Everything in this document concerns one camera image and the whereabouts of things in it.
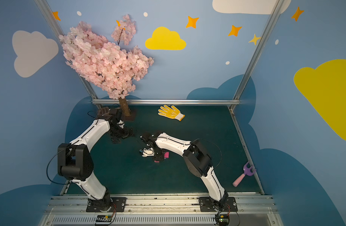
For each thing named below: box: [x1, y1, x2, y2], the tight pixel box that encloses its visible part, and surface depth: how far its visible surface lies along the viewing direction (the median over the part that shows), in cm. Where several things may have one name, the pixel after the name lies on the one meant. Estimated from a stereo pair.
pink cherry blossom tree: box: [58, 14, 155, 122], surface depth 76 cm
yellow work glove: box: [157, 104, 186, 122], surface depth 121 cm
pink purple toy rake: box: [232, 160, 257, 187], surface depth 87 cm
